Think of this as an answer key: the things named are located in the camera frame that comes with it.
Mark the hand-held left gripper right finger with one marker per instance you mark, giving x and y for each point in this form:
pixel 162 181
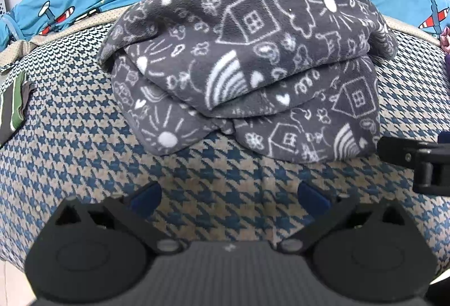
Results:
pixel 313 199

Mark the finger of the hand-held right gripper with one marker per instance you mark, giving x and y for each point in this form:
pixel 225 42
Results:
pixel 397 149

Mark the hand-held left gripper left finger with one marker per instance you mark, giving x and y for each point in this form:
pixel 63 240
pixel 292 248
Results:
pixel 146 199

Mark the grey doodle print fleece jacket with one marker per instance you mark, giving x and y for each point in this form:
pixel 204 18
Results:
pixel 246 46

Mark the purple cloth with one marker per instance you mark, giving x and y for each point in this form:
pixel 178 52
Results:
pixel 448 63

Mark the pink cloth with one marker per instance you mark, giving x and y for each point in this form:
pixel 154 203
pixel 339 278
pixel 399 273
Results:
pixel 445 38

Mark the green grey striped folded shirt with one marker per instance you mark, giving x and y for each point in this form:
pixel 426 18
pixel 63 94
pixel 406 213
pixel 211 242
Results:
pixel 14 105

